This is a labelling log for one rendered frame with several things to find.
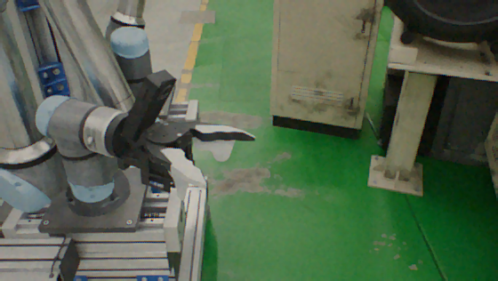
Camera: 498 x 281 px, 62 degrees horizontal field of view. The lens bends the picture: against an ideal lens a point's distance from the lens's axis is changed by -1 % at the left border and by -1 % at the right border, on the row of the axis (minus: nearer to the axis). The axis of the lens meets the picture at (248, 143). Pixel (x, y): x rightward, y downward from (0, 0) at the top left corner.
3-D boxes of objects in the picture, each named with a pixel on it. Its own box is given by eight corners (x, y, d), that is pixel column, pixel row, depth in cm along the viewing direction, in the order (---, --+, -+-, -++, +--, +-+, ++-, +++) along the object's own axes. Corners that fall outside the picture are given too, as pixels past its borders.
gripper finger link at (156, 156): (194, 170, 57) (172, 142, 63) (194, 158, 56) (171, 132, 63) (160, 177, 55) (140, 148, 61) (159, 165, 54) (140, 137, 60)
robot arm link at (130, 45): (119, 83, 132) (111, 41, 124) (112, 66, 142) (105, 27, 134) (156, 76, 136) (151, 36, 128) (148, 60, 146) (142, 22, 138)
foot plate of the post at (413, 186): (371, 156, 237) (373, 150, 235) (421, 165, 230) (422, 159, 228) (367, 186, 216) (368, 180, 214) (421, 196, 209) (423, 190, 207)
